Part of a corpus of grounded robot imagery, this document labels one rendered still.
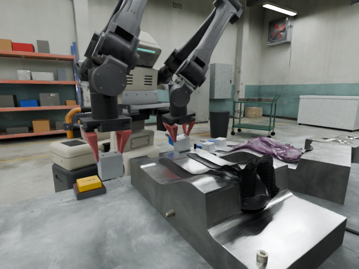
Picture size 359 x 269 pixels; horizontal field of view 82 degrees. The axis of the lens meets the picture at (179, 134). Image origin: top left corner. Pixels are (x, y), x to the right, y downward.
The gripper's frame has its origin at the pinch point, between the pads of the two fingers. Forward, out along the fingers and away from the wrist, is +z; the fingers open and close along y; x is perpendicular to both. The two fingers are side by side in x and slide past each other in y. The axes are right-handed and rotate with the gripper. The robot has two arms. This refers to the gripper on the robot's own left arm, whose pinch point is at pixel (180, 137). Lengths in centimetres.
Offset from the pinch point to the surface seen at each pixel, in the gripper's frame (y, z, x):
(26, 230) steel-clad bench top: -47.9, 4.6, -8.4
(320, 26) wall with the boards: 755, -47, 298
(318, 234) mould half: -3.8, 0.2, -47.8
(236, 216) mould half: -12.3, -0.3, -36.8
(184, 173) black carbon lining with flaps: -10.1, 1.9, -16.2
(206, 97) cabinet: 407, 145, 449
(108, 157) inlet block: -28.3, -9.2, -13.7
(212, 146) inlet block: 17.3, 10.2, 1.8
